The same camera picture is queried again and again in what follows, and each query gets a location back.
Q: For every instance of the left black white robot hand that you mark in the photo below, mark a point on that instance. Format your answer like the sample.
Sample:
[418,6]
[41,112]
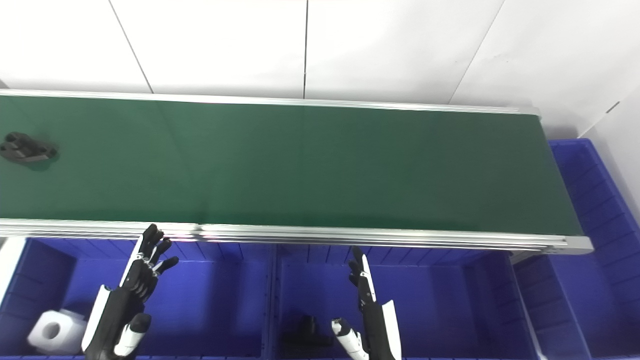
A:
[117,310]

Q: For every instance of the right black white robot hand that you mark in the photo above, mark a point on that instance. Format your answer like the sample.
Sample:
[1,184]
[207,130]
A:
[376,325]

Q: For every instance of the black bracket part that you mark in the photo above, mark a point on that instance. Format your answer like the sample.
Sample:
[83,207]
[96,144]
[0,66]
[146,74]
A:
[306,337]
[25,149]

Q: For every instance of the blue plastic bin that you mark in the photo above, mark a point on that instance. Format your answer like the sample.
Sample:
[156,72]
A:
[435,305]
[600,280]
[210,300]

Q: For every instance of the white plastic block part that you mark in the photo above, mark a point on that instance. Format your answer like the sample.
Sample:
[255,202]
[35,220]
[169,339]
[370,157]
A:
[57,332]

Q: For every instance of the green conveyor belt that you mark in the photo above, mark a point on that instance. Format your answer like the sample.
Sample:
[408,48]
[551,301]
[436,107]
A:
[320,165]

